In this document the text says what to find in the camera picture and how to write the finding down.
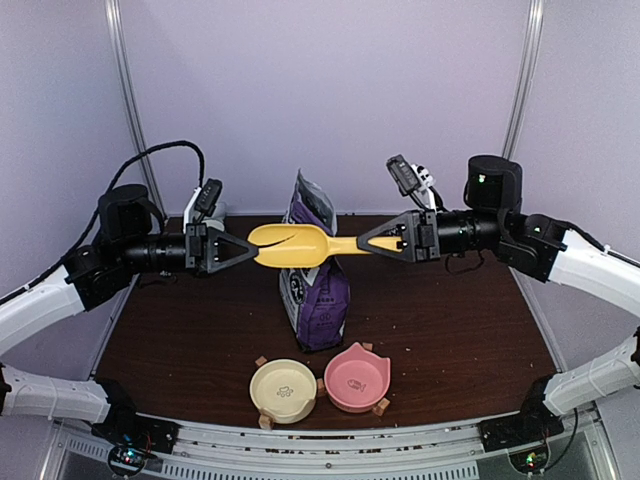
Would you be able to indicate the cream pet bowl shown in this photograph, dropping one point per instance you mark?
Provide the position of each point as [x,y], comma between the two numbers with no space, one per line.
[284,390]

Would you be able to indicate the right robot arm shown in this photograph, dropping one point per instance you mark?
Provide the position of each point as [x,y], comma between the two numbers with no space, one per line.
[541,247]

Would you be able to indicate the left circuit board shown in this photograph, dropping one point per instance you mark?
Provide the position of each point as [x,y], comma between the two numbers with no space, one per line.
[125,461]

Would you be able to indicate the pink cat-ear pet bowl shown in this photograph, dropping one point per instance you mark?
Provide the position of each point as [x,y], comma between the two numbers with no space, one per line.
[357,379]

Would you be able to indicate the purple puppy food bag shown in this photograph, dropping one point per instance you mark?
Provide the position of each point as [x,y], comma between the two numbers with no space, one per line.
[317,299]

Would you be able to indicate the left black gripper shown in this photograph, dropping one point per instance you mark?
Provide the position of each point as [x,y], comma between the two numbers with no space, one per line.
[202,242]

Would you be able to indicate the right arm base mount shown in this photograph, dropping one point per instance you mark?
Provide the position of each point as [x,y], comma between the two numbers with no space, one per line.
[533,422]

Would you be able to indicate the front aluminium rail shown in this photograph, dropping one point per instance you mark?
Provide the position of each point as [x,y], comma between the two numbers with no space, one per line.
[453,450]

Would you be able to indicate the left aluminium frame post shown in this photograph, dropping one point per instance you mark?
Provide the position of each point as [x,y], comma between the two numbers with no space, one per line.
[132,115]

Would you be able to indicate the wooden block front left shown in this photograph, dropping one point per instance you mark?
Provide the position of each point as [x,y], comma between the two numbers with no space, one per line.
[266,423]

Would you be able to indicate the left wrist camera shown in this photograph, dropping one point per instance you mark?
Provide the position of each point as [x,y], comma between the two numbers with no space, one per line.
[203,202]

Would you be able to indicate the right circuit board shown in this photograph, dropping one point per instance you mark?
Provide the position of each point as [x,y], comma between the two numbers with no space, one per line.
[530,461]

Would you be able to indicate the circuit board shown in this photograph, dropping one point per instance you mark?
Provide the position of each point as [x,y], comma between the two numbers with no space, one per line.
[125,461]
[530,461]

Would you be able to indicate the grey bowl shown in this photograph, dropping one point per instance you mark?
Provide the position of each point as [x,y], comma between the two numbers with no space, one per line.
[217,219]

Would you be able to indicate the wooden block between bowls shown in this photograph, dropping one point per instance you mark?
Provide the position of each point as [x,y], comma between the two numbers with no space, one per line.
[320,387]

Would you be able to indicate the aluminium frame post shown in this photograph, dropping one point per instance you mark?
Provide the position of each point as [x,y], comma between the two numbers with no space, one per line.
[132,115]
[528,64]

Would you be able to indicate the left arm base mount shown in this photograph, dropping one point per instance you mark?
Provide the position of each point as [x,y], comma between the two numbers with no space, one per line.
[124,426]

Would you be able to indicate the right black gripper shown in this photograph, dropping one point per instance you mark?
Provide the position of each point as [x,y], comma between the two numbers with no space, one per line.
[424,230]

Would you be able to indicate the wooden block front right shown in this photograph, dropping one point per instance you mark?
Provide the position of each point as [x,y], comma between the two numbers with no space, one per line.
[380,408]

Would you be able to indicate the yellow plastic scoop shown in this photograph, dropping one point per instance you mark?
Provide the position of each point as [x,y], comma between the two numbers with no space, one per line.
[303,245]

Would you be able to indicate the right aluminium frame post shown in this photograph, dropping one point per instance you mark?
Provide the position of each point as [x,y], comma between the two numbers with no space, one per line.
[528,64]

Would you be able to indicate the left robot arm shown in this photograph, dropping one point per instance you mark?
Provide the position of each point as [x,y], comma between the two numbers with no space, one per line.
[88,277]

